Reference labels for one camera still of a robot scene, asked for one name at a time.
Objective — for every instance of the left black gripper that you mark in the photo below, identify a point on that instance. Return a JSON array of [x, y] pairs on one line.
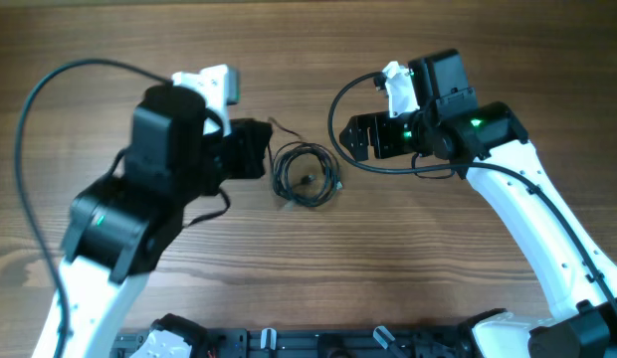
[[250, 149]]

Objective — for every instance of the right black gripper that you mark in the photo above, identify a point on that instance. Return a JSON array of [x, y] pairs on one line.
[[370, 135]]

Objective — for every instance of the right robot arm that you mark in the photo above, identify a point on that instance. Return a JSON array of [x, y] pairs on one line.
[[433, 111]]

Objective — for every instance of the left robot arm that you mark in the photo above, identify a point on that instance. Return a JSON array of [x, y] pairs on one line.
[[120, 225]]

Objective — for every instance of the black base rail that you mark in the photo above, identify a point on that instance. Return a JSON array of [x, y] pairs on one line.
[[175, 336]]

